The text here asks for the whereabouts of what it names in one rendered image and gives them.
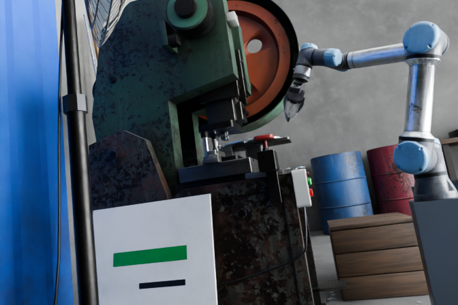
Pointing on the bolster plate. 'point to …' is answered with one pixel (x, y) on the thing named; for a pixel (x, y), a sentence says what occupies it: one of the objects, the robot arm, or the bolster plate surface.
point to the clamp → (213, 154)
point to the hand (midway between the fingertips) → (288, 118)
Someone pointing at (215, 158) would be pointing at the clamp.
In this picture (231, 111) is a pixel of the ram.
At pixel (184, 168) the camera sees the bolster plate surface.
